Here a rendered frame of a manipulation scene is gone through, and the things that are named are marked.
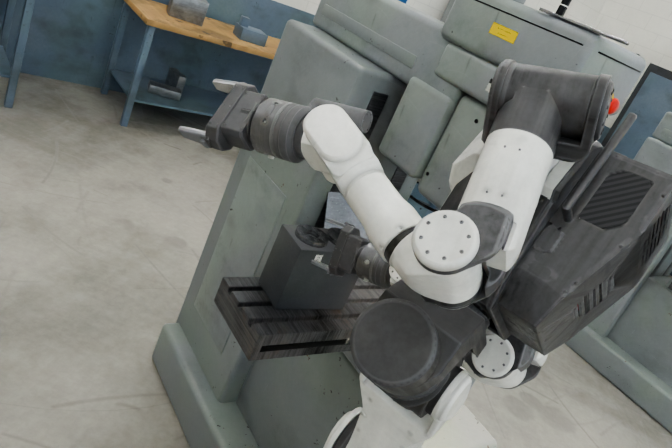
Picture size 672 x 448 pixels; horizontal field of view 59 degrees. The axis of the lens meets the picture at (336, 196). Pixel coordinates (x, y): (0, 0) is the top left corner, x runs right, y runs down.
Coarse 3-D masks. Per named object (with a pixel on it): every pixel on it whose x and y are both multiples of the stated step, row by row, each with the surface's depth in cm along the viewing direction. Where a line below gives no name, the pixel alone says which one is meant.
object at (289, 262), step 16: (304, 224) 157; (288, 240) 151; (304, 240) 150; (320, 240) 152; (336, 240) 156; (272, 256) 157; (288, 256) 150; (304, 256) 148; (320, 256) 150; (272, 272) 156; (288, 272) 150; (304, 272) 151; (320, 272) 154; (272, 288) 155; (288, 288) 151; (304, 288) 154; (320, 288) 157; (336, 288) 160; (352, 288) 163; (272, 304) 154; (288, 304) 154; (304, 304) 157; (320, 304) 160; (336, 304) 163
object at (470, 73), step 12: (456, 48) 165; (444, 60) 167; (456, 60) 164; (468, 60) 161; (480, 60) 158; (444, 72) 167; (456, 72) 164; (468, 72) 160; (480, 72) 157; (492, 72) 154; (456, 84) 163; (468, 84) 160; (480, 84) 157; (480, 96) 157
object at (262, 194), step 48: (288, 48) 209; (336, 48) 191; (288, 96) 207; (336, 96) 186; (384, 96) 187; (240, 192) 226; (288, 192) 202; (240, 240) 222; (192, 288) 250; (192, 336) 246; (240, 384) 226
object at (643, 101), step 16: (640, 80) 779; (656, 80) 761; (640, 96) 775; (656, 96) 759; (624, 112) 791; (640, 112) 773; (656, 112) 758; (640, 128) 771; (624, 144) 786; (640, 144) 770
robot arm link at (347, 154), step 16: (320, 112) 85; (336, 112) 84; (304, 128) 84; (320, 128) 83; (336, 128) 82; (352, 128) 82; (320, 144) 82; (336, 144) 81; (352, 144) 80; (368, 144) 80; (336, 160) 80; (352, 160) 80; (368, 160) 80; (336, 176) 81; (352, 176) 80
